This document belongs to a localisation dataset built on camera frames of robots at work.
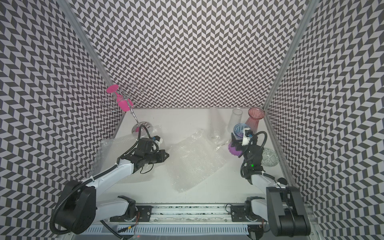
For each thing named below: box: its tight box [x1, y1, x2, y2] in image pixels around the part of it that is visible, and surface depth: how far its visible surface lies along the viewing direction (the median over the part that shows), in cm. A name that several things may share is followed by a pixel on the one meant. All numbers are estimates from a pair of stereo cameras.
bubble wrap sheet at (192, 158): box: [168, 130, 228, 193], surface depth 93 cm
